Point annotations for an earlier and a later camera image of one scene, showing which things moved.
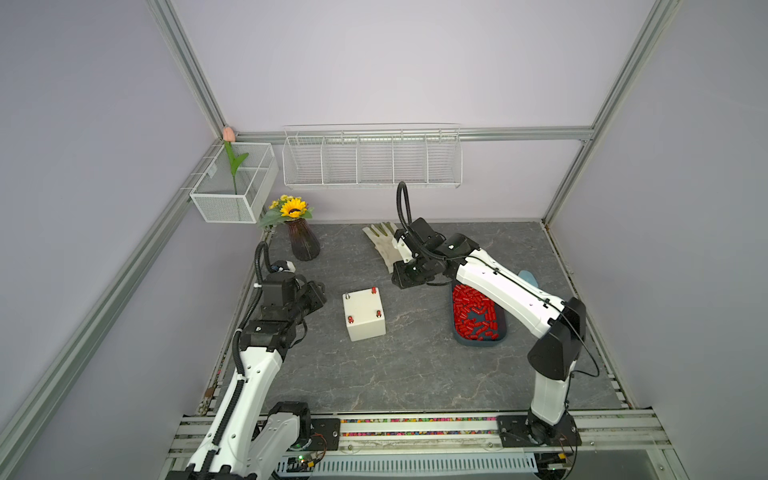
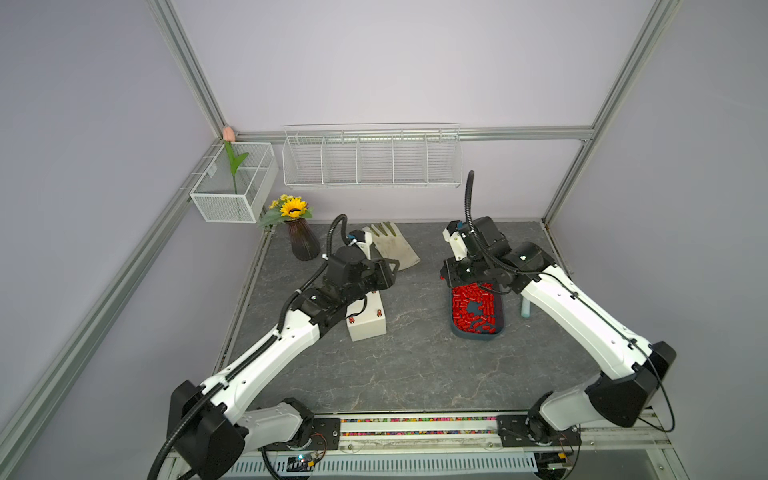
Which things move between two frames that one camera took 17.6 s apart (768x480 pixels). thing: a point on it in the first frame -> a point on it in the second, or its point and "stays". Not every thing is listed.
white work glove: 384,244 stays
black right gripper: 399,279 -> 449,274
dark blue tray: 476,319 stays
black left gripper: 315,295 -> 384,278
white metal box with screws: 364,313 stays
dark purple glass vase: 304,242 stays
